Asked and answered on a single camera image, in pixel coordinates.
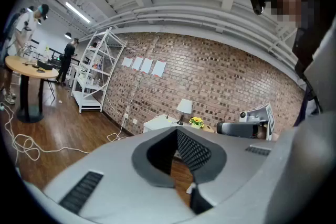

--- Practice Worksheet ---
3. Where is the round wooden table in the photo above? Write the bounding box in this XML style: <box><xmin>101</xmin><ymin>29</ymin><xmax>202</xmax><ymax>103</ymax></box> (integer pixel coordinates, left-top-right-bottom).
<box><xmin>5</xmin><ymin>55</ymin><xmax>59</xmax><ymax>124</ymax></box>

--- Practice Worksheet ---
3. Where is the white metal shelf rack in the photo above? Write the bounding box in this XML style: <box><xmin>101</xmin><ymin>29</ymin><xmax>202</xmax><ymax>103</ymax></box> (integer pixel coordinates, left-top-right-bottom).
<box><xmin>71</xmin><ymin>26</ymin><xmax>127</xmax><ymax>113</ymax></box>

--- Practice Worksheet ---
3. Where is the long ceiling light strip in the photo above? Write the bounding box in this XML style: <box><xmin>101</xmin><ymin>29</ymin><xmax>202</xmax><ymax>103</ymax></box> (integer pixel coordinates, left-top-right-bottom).
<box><xmin>65</xmin><ymin>2</ymin><xmax>91</xmax><ymax>24</ymax></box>

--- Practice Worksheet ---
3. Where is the long white floor cable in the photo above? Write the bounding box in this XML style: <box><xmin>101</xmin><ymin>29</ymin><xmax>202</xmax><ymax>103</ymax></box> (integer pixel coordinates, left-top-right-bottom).
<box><xmin>1</xmin><ymin>102</ymin><xmax>91</xmax><ymax>163</ymax></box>

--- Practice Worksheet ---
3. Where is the black box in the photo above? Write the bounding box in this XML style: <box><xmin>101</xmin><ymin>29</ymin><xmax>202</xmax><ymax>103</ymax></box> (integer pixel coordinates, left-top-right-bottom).
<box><xmin>36</xmin><ymin>60</ymin><xmax>54</xmax><ymax>71</ymax></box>

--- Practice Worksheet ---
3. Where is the coiled white power strip cable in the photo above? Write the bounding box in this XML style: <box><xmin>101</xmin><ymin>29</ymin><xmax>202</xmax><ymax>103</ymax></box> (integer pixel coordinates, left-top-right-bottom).
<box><xmin>106</xmin><ymin>112</ymin><xmax>130</xmax><ymax>143</ymax></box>

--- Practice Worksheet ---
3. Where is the white square table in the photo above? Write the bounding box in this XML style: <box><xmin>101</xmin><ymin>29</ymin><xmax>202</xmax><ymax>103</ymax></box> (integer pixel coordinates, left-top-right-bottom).
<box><xmin>143</xmin><ymin>113</ymin><xmax>216</xmax><ymax>135</ymax></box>

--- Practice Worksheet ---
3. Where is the person's black clothing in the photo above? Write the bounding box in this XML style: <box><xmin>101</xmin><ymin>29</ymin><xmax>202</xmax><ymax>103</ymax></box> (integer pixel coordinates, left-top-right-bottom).
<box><xmin>292</xmin><ymin>26</ymin><xmax>323</xmax><ymax>126</ymax></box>

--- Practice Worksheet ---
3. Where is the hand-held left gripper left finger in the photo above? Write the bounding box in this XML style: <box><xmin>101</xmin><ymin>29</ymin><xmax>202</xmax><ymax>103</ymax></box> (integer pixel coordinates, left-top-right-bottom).
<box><xmin>43</xmin><ymin>125</ymin><xmax>196</xmax><ymax>223</ymax></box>

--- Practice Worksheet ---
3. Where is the yellow artificial sunflower bouquet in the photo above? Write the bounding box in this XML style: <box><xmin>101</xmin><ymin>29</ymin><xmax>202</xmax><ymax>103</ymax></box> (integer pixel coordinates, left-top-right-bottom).
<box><xmin>188</xmin><ymin>116</ymin><xmax>205</xmax><ymax>129</ymax></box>

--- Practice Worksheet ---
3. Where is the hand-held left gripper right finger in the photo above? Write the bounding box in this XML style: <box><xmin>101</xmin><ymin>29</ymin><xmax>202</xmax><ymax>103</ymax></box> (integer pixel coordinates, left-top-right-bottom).
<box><xmin>176</xmin><ymin>125</ymin><xmax>277</xmax><ymax>216</ymax></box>

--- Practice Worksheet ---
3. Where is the white table lamp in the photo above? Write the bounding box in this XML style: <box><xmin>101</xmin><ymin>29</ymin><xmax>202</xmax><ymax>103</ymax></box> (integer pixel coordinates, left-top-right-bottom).
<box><xmin>176</xmin><ymin>99</ymin><xmax>193</xmax><ymax>126</ymax></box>

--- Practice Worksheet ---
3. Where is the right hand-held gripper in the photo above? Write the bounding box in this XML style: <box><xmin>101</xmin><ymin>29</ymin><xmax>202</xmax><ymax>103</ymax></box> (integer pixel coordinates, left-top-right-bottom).
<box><xmin>216</xmin><ymin>103</ymin><xmax>275</xmax><ymax>141</ymax></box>

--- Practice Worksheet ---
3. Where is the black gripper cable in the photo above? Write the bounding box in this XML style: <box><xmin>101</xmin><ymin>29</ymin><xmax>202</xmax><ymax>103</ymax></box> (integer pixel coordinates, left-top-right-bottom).
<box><xmin>295</xmin><ymin>65</ymin><xmax>323</xmax><ymax>115</ymax></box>

